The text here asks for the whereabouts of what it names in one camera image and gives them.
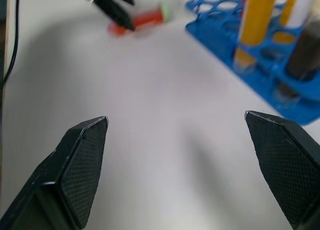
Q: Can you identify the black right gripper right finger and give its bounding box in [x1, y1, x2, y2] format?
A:
[244, 110, 320, 230]

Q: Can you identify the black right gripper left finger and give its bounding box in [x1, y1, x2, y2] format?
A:
[0, 115, 110, 230]

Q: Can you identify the red liquid tube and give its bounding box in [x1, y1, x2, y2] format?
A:
[107, 0, 175, 36]

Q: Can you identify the dark liquid tube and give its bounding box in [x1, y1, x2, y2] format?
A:
[274, 11, 320, 106]

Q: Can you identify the orange liquid tube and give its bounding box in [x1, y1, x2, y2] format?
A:
[233, 0, 280, 75]

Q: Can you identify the blue test tube rack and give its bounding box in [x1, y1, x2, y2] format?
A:
[184, 0, 320, 127]

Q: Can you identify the orange labelled tube green cap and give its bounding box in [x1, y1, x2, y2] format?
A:
[273, 0, 314, 45]

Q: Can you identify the thin black cable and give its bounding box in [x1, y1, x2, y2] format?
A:
[1, 0, 20, 85]

